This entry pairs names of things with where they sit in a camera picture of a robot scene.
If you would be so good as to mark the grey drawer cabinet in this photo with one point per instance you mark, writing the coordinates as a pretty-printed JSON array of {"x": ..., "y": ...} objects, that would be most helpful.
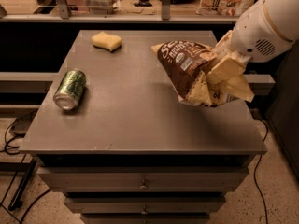
[{"x": 129, "y": 127}]

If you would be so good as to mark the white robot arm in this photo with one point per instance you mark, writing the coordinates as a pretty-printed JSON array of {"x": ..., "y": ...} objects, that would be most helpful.
[{"x": 264, "y": 31}]

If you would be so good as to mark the grey metal shelf rail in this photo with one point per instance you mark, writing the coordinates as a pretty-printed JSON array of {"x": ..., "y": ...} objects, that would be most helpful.
[{"x": 126, "y": 12}]

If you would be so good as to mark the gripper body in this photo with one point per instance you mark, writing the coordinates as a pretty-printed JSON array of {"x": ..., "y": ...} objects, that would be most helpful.
[{"x": 257, "y": 34}]

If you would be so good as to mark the black metal stand leg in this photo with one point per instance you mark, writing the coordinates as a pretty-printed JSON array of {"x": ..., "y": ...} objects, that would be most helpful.
[{"x": 27, "y": 169}]

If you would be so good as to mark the round drawer knob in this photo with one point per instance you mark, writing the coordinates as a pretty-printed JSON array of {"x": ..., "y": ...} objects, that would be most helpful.
[{"x": 144, "y": 185}]

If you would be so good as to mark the green soda can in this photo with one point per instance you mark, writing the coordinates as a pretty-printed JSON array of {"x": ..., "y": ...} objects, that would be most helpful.
[{"x": 70, "y": 90}]

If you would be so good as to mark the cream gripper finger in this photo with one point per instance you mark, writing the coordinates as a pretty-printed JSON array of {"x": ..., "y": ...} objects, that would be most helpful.
[
  {"x": 224, "y": 70},
  {"x": 238, "y": 87}
]

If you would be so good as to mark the brown sea salt chip bag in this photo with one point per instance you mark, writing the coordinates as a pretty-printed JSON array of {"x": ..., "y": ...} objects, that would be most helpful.
[{"x": 184, "y": 63}]

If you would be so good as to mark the lower drawer knob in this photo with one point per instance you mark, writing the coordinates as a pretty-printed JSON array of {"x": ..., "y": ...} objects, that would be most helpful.
[{"x": 144, "y": 211}]

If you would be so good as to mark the yellow sponge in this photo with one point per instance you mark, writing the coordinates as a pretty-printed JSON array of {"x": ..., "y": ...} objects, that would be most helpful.
[{"x": 107, "y": 41}]

